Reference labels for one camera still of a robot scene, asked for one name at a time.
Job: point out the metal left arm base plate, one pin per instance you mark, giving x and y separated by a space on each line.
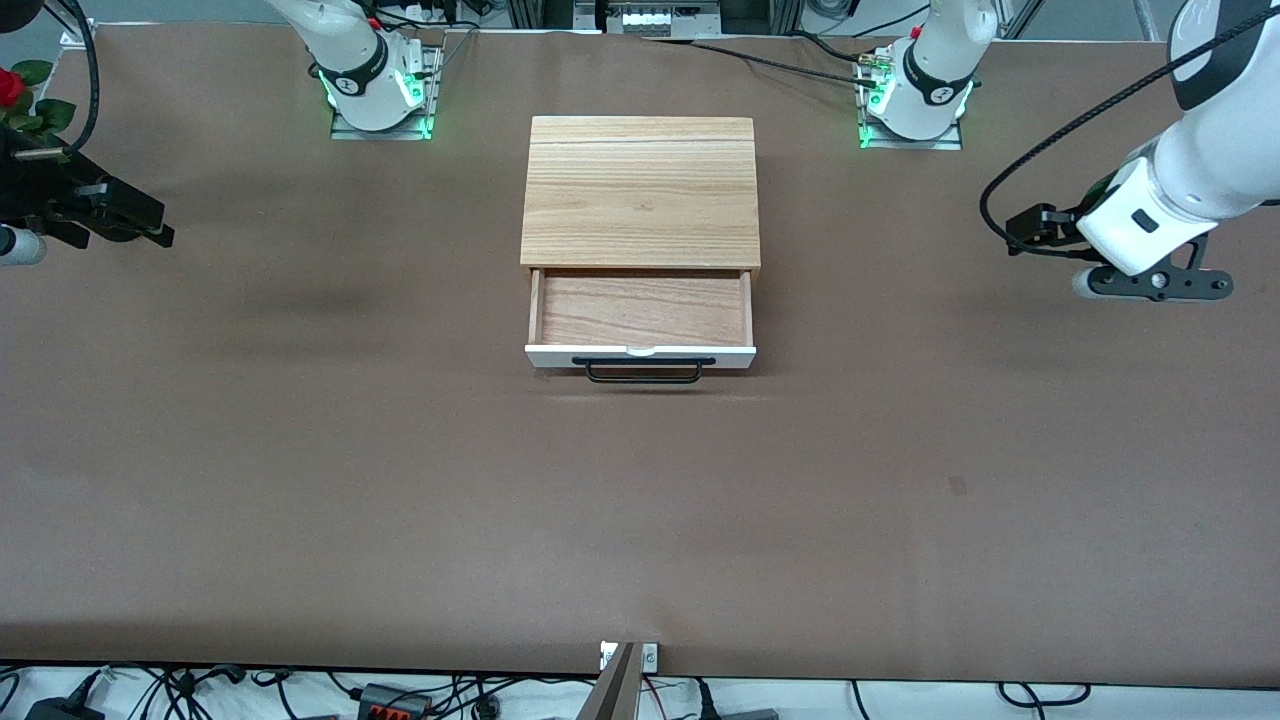
950 140

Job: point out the wooden camera post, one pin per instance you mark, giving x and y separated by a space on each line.
612 695

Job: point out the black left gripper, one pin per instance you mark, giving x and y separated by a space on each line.
1062 226

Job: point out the white power strip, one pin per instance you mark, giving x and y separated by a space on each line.
645 18

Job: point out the white-fronted wooden drawer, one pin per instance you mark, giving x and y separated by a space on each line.
640 310

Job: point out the silver post bracket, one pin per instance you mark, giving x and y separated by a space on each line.
650 657

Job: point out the red rose with leaves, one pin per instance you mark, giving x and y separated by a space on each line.
10 88

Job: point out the brown table cover sheet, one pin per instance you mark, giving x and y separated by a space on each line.
640 500

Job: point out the black aluminium frame profile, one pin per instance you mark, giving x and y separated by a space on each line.
540 12

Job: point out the aluminium frame corner bracket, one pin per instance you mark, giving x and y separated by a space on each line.
75 35

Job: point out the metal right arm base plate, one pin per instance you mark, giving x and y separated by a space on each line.
432 95

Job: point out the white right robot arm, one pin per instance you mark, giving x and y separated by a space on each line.
360 60

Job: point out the light wooden drawer cabinet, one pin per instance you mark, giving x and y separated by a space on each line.
640 190

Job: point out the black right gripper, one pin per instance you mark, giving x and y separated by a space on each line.
32 190

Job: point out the grey floor box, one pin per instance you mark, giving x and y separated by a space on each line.
748 714

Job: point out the black power adapter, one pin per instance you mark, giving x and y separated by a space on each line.
60 708

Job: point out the red and black connector block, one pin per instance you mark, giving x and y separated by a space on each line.
392 702

